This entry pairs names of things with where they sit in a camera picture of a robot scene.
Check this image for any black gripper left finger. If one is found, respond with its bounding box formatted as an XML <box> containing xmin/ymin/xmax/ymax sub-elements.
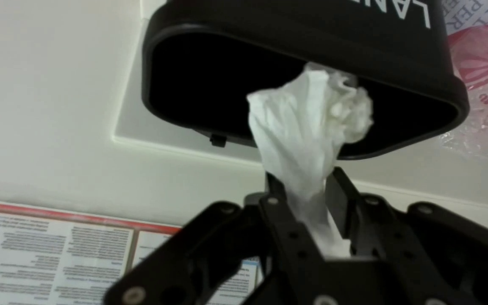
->
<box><xmin>102</xmin><ymin>174</ymin><xmax>326</xmax><ymax>305</ymax></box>

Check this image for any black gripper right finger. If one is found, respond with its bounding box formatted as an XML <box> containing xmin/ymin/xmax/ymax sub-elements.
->
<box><xmin>327</xmin><ymin>167</ymin><xmax>488</xmax><ymax>305</ymax></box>

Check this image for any white paper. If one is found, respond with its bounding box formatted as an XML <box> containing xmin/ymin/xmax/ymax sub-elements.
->
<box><xmin>246</xmin><ymin>65</ymin><xmax>375</xmax><ymax>259</ymax></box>

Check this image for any black plastic bin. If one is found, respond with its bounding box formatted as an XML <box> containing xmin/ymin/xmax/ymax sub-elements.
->
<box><xmin>139</xmin><ymin>0</ymin><xmax>470</xmax><ymax>160</ymax></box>

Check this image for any printed instruction sheet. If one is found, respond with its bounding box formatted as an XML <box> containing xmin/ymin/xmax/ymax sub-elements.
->
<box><xmin>0</xmin><ymin>196</ymin><xmax>259</xmax><ymax>305</ymax></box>

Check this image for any pink plastic wrapper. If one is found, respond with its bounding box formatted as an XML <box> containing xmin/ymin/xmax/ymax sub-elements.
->
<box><xmin>439</xmin><ymin>0</ymin><xmax>488</xmax><ymax>157</ymax></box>

